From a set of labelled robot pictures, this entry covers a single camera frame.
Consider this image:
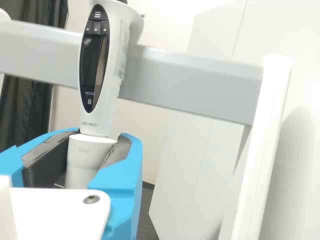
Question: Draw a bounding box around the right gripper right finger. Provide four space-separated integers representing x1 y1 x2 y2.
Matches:
87 133 144 240

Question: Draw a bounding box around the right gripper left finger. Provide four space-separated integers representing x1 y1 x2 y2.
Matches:
0 127 81 189

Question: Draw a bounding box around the pipette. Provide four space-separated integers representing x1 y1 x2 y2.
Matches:
65 0 145 189

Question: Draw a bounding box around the white pipette stand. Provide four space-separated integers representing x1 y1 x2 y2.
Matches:
0 7 294 240

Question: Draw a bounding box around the white incubator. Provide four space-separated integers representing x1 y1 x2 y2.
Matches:
148 0 266 230

